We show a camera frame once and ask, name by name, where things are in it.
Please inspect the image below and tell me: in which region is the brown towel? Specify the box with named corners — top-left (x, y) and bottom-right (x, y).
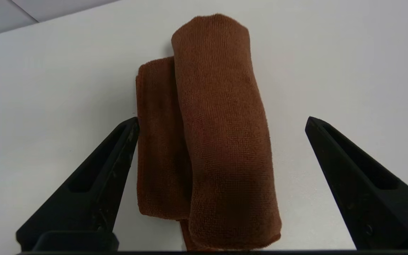
top-left (136, 13), bottom-right (282, 251)

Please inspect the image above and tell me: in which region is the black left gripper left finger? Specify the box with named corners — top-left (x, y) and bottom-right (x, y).
top-left (16, 117), bottom-right (140, 251)

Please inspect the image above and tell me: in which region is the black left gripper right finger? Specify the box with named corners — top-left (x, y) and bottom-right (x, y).
top-left (305, 117), bottom-right (408, 250)

